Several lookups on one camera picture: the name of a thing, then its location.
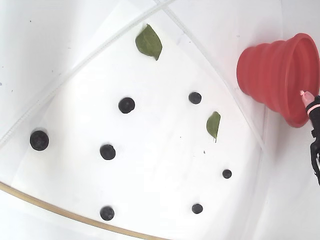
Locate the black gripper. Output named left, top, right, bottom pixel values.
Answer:
left=299, top=90, right=320, bottom=186

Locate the red collapsible silicone cup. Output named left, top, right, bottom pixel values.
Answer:
left=236, top=32, right=320, bottom=129

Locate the small green leaf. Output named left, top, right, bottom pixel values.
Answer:
left=206, top=111, right=221, bottom=143

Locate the white paper sheet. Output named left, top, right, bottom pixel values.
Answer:
left=0, top=0, right=266, bottom=240

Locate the large green leaf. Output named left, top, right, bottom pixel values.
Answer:
left=134, top=23, right=163, bottom=61

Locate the large dark blueberry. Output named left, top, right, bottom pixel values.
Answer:
left=29, top=129, right=50, bottom=152

